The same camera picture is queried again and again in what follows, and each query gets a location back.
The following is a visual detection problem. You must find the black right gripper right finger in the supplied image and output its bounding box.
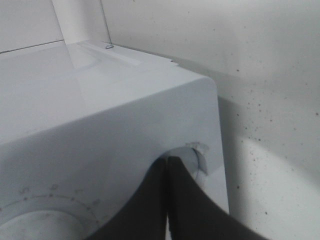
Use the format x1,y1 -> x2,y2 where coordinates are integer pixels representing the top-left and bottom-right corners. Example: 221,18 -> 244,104
167,156 -> 265,240

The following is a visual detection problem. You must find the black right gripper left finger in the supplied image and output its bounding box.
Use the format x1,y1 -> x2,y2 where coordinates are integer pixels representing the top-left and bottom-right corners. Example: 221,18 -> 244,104
87,157 -> 169,240

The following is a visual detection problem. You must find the round white door release button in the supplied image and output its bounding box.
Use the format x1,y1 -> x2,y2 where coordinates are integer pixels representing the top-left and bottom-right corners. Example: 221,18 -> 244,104
162,146 -> 207,189

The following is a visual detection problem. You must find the white microwave knob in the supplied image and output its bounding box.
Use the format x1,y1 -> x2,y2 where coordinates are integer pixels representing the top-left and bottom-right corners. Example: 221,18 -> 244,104
0,210 -> 89,240

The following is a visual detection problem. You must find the white microwave oven body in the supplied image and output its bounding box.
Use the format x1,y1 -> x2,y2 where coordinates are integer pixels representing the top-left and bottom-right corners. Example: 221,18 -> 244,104
0,41 -> 229,235

